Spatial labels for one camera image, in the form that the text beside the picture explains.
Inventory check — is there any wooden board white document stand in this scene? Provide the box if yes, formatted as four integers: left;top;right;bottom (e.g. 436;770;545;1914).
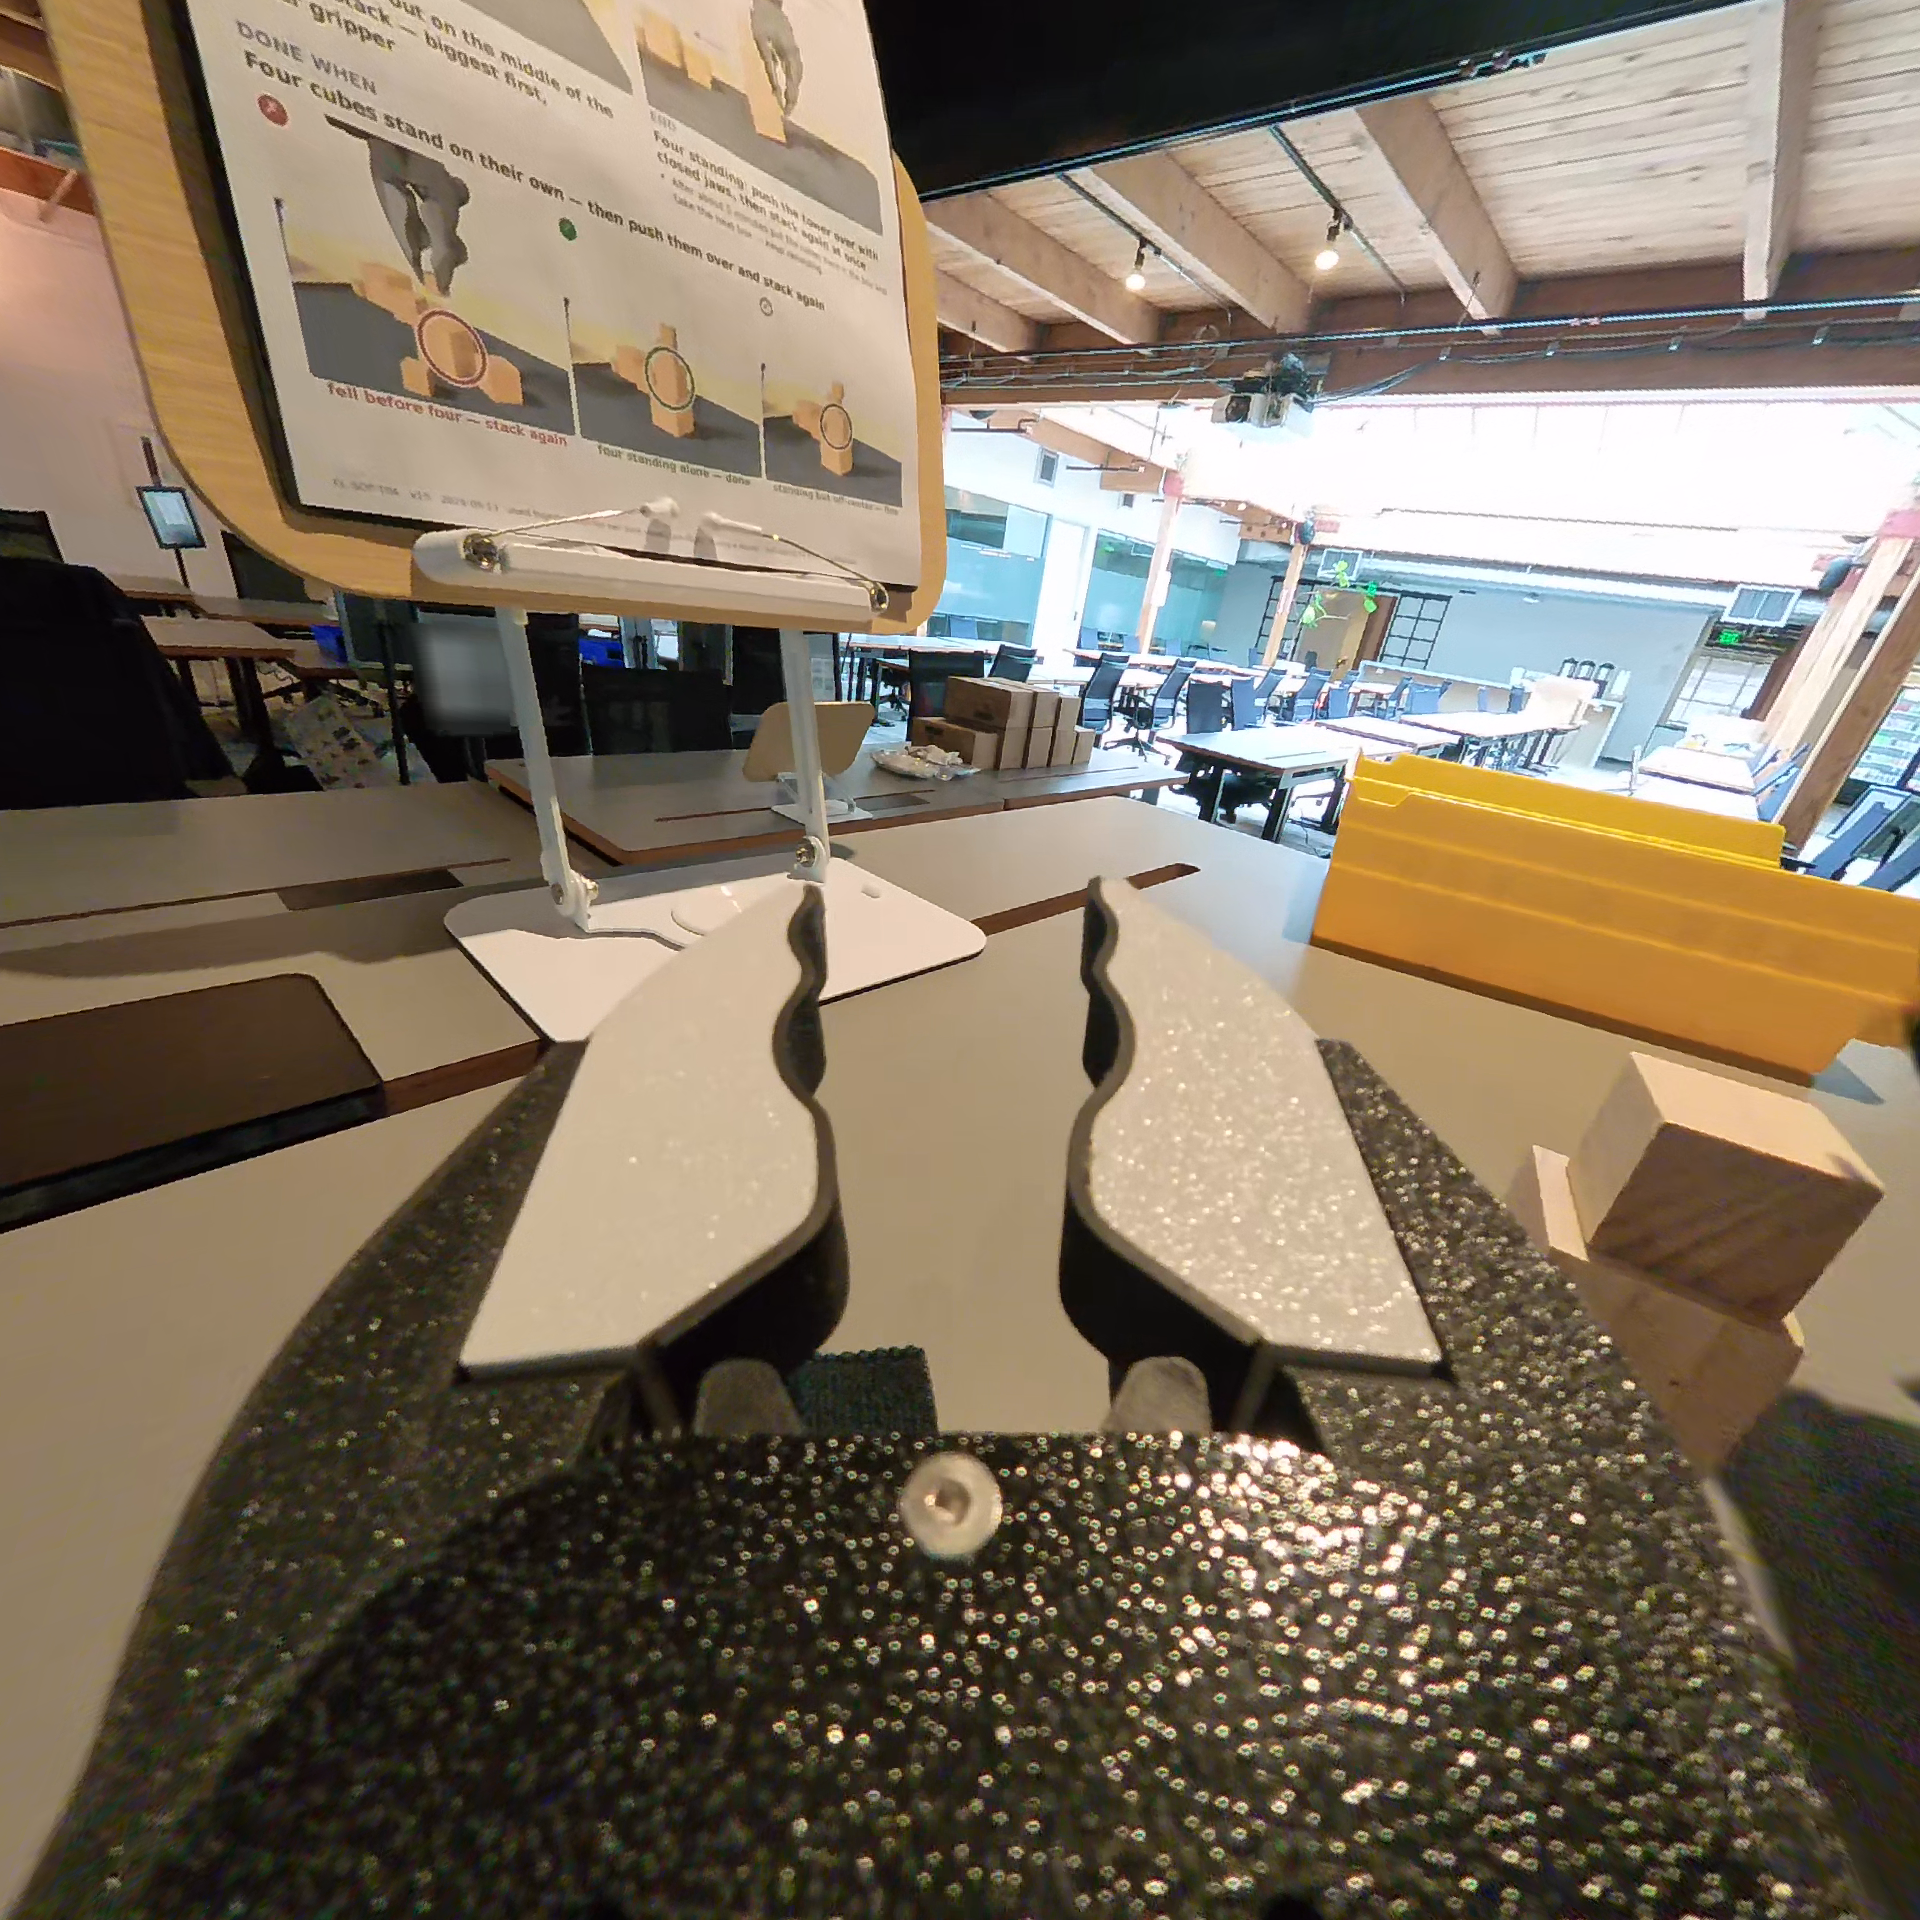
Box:
36;0;989;1044

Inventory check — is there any light wooden cube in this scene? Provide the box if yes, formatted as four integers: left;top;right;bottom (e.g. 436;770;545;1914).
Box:
1568;1049;1886;1327
1503;1148;1806;1475

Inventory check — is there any small screen on pole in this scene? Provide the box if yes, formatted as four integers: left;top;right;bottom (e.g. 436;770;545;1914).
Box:
134;434;215;601

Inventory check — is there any black overhead panel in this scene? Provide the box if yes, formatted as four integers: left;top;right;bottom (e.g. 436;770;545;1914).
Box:
867;0;1790;204

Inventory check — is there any black office chair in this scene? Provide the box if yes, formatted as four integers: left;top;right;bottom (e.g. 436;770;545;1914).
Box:
0;509;240;812

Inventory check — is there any grey background table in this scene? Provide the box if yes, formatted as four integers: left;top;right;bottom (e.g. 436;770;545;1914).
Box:
484;746;1191;866

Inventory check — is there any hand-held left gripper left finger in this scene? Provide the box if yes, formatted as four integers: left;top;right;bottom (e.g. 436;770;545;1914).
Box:
456;883;847;1427

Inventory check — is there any black desk pad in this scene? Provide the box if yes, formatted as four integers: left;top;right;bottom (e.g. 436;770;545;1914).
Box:
0;977;389;1235

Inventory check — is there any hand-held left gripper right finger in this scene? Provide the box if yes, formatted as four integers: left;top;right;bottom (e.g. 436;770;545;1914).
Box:
1056;877;1448;1427

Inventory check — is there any small wooden tablet stand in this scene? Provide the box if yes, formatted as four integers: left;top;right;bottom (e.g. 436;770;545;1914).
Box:
743;700;875;824

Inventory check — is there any ceiling projector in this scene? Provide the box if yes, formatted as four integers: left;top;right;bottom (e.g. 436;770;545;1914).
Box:
1212;355;1325;432

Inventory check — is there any stack of cardboard boxes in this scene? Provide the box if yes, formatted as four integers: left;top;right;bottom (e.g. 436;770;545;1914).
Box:
913;674;1099;776

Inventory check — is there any yellow plastic bin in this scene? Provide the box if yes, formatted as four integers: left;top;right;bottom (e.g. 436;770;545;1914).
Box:
1312;754;1920;1074

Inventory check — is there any wooden office table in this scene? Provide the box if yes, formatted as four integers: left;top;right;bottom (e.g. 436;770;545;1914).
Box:
1158;722;1359;841

